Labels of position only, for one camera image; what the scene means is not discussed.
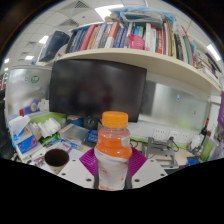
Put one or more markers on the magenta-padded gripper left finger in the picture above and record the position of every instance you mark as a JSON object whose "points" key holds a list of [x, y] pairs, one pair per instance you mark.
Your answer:
{"points": [[75, 171]]}

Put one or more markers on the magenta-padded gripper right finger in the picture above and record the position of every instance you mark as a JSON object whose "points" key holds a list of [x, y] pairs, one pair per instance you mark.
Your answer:
{"points": [[148, 171]]}

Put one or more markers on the orange-capped drink bottle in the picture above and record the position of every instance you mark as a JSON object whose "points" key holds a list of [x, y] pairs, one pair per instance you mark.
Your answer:
{"points": [[113, 150]]}

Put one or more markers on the floral ceramic mug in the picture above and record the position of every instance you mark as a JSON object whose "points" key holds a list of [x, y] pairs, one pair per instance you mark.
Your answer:
{"points": [[56, 159]]}

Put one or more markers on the grey metal laptop stand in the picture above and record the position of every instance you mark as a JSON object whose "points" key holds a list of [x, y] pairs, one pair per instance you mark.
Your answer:
{"points": [[161, 151]]}

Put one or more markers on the clear plastic box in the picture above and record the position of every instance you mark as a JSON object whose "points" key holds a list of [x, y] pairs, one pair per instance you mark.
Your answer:
{"points": [[74, 133]]}

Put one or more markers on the small blue box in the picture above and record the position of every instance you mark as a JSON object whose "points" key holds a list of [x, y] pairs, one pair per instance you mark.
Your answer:
{"points": [[92, 136]]}

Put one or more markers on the blue round tin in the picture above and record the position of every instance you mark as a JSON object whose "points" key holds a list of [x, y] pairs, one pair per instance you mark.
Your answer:
{"points": [[75, 120]]}

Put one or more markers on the white folded paper towels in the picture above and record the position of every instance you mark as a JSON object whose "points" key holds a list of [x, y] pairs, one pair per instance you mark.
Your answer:
{"points": [[46, 128]]}

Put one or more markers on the blue tissue pack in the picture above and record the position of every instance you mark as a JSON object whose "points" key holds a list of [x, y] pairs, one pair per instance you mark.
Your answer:
{"points": [[27, 145]]}

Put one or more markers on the white plastic jar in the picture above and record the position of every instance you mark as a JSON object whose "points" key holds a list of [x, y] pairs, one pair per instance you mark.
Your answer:
{"points": [[197, 141]]}

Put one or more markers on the dark wine bottle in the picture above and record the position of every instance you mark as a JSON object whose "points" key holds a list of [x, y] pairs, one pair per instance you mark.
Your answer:
{"points": [[204, 128]]}

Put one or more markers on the tissue box with white tissue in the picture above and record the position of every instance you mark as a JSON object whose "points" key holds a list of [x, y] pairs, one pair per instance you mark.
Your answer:
{"points": [[19, 126]]}

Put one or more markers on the black computer monitor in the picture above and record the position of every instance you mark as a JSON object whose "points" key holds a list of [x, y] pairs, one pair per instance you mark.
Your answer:
{"points": [[96, 88]]}

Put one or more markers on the round green sticker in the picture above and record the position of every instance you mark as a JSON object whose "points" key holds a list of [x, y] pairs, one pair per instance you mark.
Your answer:
{"points": [[35, 79]]}

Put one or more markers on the white wall sockets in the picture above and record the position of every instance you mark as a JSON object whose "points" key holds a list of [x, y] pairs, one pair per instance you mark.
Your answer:
{"points": [[170, 135]]}

